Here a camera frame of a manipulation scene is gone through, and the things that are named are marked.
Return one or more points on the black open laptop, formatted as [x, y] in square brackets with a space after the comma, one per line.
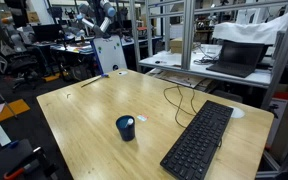
[237, 59]

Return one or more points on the black computer keyboard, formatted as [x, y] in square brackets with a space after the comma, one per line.
[191, 155]

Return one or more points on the grey blue background robot arm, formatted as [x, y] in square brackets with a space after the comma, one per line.
[96, 15]

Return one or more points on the orange handled black tool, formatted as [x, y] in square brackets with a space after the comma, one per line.
[36, 159]

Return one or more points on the aluminium frame shelf rack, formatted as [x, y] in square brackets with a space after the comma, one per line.
[280, 59]

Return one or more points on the cardboard box on shelf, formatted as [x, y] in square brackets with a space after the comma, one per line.
[177, 45]

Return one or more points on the white round table grommet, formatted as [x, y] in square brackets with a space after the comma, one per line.
[237, 113]

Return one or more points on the small red white sticker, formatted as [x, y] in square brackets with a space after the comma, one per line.
[142, 117]

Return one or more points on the dark blue plastic cup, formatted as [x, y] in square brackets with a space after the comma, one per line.
[127, 133]

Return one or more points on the black computer monitor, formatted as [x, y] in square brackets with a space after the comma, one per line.
[47, 32]

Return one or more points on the white capped marker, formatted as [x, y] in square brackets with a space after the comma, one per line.
[130, 122]

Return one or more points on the white board with blue edge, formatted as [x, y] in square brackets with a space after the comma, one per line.
[109, 53]

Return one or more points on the black office chair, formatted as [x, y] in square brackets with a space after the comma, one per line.
[26, 69]

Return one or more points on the white cloth sheet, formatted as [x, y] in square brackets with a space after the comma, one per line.
[263, 33]

